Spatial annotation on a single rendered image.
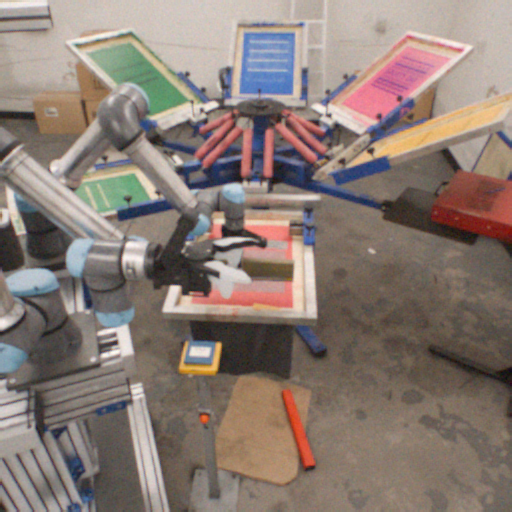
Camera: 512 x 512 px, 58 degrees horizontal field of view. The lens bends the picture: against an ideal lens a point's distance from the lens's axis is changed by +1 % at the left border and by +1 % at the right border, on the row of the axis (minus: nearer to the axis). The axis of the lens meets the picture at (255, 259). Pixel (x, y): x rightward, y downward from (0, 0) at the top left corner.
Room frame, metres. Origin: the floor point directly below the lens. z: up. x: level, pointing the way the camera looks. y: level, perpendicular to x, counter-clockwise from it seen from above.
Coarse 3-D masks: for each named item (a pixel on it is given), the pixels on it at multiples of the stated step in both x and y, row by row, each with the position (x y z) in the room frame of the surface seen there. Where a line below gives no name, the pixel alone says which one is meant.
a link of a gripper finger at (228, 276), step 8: (208, 264) 0.65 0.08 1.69; (216, 264) 0.65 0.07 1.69; (224, 272) 0.62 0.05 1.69; (232, 272) 0.62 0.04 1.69; (240, 272) 0.62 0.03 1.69; (216, 280) 0.63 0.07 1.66; (224, 280) 0.62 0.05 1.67; (232, 280) 0.61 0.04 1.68; (240, 280) 0.61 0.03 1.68; (248, 280) 0.61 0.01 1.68; (224, 288) 0.62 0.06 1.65; (232, 288) 0.61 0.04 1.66; (224, 296) 0.62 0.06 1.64
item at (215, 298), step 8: (216, 224) 1.96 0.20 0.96; (216, 232) 1.89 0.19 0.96; (248, 248) 1.75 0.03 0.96; (216, 288) 1.46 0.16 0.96; (240, 288) 1.46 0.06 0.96; (216, 296) 1.41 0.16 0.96; (232, 296) 1.41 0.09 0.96; (240, 296) 1.41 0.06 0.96; (208, 304) 1.36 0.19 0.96; (216, 304) 1.36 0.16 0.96; (224, 304) 1.36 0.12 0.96; (232, 304) 1.36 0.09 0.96; (240, 304) 1.36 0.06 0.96
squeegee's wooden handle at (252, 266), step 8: (224, 264) 1.39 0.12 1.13; (248, 264) 1.39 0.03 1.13; (256, 264) 1.38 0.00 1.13; (264, 264) 1.38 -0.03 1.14; (272, 264) 1.38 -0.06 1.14; (280, 264) 1.38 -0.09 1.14; (288, 264) 1.38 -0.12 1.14; (248, 272) 1.39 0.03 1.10; (256, 272) 1.38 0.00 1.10; (264, 272) 1.38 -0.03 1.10; (272, 272) 1.38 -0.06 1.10; (280, 272) 1.38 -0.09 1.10; (288, 272) 1.38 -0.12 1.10
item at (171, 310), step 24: (216, 216) 2.02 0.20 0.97; (264, 216) 2.00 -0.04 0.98; (288, 216) 2.00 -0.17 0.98; (192, 240) 1.76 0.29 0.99; (312, 264) 1.58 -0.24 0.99; (312, 288) 1.42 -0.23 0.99; (168, 312) 1.28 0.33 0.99; (192, 312) 1.28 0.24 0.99; (216, 312) 1.27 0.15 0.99; (240, 312) 1.27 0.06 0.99; (264, 312) 1.27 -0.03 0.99; (288, 312) 1.27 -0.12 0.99; (312, 312) 1.27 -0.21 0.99
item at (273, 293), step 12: (252, 228) 1.92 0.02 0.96; (264, 228) 1.92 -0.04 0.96; (276, 228) 1.92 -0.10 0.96; (288, 228) 1.92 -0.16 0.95; (288, 240) 1.82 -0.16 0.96; (252, 252) 1.72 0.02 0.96; (264, 252) 1.72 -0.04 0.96; (276, 252) 1.72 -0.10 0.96; (288, 252) 1.72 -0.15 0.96; (252, 288) 1.46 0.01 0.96; (264, 288) 1.46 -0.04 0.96; (276, 288) 1.46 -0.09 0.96; (288, 288) 1.46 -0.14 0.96; (252, 300) 1.38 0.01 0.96; (264, 300) 1.38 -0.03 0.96; (276, 300) 1.38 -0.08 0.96; (288, 300) 1.38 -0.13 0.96
